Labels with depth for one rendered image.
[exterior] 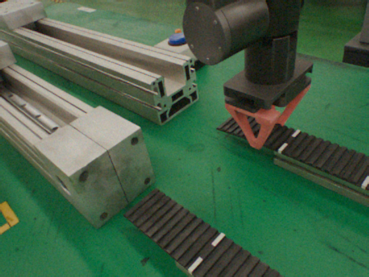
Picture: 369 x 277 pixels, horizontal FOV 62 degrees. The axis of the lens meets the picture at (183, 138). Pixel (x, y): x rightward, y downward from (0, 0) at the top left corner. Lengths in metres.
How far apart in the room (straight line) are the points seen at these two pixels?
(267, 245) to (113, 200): 0.19
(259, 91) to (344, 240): 0.18
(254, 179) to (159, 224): 0.15
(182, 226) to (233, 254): 0.06
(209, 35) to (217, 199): 0.21
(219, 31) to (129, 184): 0.22
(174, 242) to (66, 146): 0.17
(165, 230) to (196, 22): 0.21
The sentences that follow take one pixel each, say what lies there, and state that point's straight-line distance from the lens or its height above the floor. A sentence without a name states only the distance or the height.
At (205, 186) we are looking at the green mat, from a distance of 0.41.
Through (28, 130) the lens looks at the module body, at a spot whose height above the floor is 0.86.
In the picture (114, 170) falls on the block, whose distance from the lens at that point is 0.38.
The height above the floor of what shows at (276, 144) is 0.81.
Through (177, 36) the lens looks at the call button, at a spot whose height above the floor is 0.85.
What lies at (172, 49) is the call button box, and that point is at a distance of 0.65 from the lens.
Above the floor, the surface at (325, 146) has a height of 0.81.
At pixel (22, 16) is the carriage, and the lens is 0.99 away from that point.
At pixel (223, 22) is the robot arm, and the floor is 1.00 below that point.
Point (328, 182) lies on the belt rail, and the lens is 0.41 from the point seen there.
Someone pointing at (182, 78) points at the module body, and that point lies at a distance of 0.54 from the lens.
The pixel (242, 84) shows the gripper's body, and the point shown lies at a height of 0.90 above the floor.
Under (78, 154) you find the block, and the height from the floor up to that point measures 0.87.
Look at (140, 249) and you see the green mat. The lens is 0.37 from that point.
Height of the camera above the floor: 1.09
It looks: 39 degrees down
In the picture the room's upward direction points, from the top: 11 degrees counter-clockwise
